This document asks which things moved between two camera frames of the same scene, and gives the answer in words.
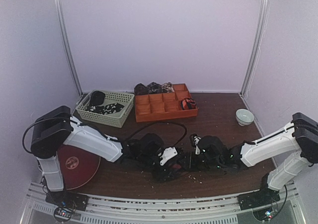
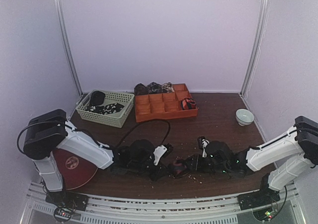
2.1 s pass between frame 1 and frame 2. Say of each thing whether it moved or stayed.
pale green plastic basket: stayed
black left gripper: moved
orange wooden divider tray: stayed
